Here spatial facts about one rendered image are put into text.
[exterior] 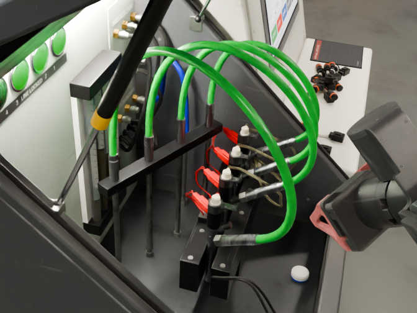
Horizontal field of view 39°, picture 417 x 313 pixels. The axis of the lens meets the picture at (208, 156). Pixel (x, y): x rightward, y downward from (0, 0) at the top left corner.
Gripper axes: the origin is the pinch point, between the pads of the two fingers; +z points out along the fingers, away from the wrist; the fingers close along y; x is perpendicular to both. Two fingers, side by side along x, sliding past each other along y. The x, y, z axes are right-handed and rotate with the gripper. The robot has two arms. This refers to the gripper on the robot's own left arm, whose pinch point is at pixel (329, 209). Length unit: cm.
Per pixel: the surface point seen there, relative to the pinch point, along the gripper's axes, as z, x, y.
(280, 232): 14.3, 2.3, 0.9
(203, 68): 10.4, -24.2, -1.2
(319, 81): 73, -8, -62
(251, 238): 20.5, 1.8, 2.7
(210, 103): 48, -19, -18
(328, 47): 90, -13, -86
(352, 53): 86, -8, -89
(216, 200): 34.7, -4.1, -1.5
